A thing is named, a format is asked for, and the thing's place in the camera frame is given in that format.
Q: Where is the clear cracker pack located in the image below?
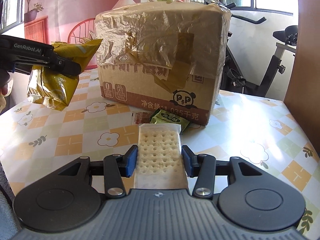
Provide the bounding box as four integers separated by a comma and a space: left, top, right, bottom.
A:
134, 124, 188, 190

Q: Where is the yellow chip bag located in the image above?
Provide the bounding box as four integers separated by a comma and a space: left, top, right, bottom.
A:
27, 39, 102, 111

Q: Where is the person's left hand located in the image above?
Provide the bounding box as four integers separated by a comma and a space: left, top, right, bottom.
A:
0, 76, 10, 96

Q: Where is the red small sachet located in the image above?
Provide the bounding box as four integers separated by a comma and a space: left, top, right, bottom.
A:
131, 111, 153, 125

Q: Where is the green snack packet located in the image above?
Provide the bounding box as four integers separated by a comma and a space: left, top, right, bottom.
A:
150, 109, 190, 132

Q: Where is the black exercise bike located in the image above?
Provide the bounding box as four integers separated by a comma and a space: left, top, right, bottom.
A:
201, 0, 299, 98

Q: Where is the cardboard box with plastic liner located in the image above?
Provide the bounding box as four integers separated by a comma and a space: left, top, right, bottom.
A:
95, 2, 232, 125

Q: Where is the wooden headboard panel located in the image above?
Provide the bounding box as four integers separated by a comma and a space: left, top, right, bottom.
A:
284, 0, 319, 153

